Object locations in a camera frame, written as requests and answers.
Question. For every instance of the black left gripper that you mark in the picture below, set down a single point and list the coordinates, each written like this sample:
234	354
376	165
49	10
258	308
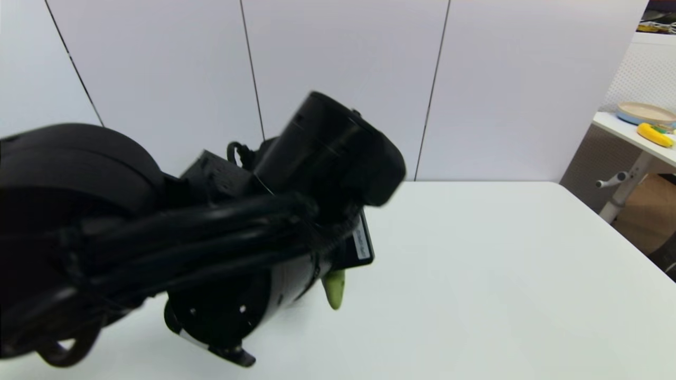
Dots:
351	253

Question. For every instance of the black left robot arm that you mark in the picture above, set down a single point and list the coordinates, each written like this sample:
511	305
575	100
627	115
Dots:
327	148

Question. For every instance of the grey perforated partition panel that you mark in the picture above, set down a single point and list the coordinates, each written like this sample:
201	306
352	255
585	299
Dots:
591	169

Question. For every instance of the white side table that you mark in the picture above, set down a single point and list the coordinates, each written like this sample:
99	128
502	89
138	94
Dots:
623	132

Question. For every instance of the yellow toy banana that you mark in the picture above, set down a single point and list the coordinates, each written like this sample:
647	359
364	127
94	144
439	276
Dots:
654	136

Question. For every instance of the beige and blue plate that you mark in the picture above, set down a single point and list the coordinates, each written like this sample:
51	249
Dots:
644	113

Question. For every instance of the white perforated partition panel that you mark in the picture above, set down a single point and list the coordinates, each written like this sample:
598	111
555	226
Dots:
647	74

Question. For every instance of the yellow and white clutter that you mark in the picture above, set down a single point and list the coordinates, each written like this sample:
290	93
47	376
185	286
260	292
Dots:
657	29

